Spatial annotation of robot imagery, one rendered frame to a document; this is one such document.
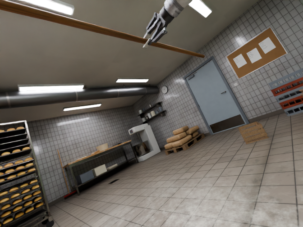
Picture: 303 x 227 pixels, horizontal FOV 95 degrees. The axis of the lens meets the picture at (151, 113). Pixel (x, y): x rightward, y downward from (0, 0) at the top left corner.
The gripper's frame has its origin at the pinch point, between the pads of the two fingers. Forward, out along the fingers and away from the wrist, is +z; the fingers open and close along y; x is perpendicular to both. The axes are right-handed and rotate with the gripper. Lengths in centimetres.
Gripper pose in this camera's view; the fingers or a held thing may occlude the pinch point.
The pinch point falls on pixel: (146, 41)
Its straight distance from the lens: 95.1
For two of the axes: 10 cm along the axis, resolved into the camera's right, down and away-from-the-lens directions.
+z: -6.0, 3.9, 7.0
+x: 7.0, -1.7, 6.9
